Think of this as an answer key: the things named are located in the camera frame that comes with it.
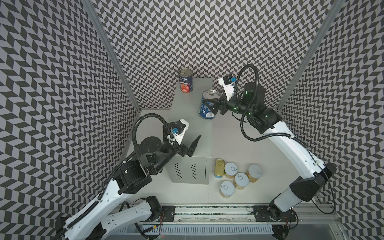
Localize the white lid can front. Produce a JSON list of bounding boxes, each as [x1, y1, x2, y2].
[[219, 181, 235, 199]]

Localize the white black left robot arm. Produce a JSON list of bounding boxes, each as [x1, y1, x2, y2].
[[54, 133, 200, 240]]

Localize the blue label tin can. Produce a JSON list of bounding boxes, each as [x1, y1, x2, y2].
[[199, 90, 221, 120]]

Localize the grey metal cabinet box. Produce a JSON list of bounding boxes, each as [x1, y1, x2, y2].
[[166, 78, 213, 185]]

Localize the right aluminium corner post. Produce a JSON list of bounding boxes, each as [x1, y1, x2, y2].
[[276, 0, 346, 112]]

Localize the white lid can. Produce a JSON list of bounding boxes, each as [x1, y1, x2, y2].
[[224, 163, 238, 179], [219, 181, 235, 199], [233, 173, 249, 190], [246, 164, 262, 183]]

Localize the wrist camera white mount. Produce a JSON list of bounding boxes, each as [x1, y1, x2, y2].
[[218, 75, 236, 101], [163, 119, 190, 145]]

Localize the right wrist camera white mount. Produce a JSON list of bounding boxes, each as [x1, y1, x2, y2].
[[218, 75, 236, 101]]

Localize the aluminium corner post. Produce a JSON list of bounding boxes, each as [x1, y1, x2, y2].
[[276, 0, 346, 112], [82, 0, 141, 112]]

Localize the left aluminium corner post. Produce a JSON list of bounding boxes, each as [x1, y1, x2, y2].
[[82, 0, 141, 112]]

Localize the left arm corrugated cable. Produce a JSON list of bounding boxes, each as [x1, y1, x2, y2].
[[52, 113, 175, 240]]

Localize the gold rectangular sardine tin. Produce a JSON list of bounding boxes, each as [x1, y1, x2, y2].
[[214, 159, 225, 178]]

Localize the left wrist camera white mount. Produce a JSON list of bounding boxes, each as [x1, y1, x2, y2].
[[163, 119, 190, 145]]

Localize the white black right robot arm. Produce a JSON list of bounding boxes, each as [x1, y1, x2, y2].
[[202, 83, 337, 222]]

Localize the tomato can dark label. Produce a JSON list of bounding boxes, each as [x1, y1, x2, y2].
[[179, 68, 193, 93]]

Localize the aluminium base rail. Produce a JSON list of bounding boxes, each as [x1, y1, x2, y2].
[[110, 203, 343, 240]]

